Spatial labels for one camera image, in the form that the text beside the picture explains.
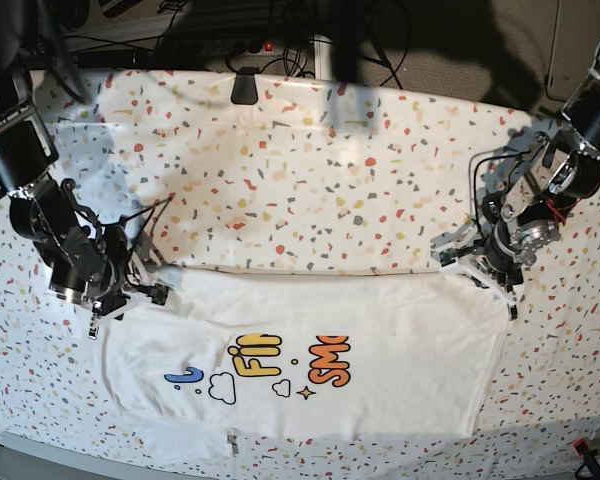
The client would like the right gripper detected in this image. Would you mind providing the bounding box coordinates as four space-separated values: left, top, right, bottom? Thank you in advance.
47 224 172 340

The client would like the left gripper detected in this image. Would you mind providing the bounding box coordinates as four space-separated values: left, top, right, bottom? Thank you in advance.
430 220 535 321

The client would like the white printed T-shirt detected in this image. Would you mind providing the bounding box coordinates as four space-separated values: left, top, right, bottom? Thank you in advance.
92 270 509 464

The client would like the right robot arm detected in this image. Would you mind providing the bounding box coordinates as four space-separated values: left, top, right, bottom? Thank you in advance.
0 1 170 338

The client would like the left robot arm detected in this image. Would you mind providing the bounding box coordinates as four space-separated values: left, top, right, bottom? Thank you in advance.
431 41 600 319

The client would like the black table clamp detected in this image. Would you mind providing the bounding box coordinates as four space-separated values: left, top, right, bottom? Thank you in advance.
231 67 259 106

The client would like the red clamp bottom right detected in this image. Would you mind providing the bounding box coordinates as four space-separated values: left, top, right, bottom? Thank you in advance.
573 438 600 480

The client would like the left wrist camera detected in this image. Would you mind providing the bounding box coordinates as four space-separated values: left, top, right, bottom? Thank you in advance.
439 248 458 267

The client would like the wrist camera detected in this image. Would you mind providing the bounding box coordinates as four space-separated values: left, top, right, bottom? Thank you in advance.
148 283 171 306
439 248 458 267

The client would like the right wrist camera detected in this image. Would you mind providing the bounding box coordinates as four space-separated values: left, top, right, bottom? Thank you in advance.
148 283 171 306

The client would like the white metal post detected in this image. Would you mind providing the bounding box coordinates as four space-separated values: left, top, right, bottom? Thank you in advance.
312 34 334 81

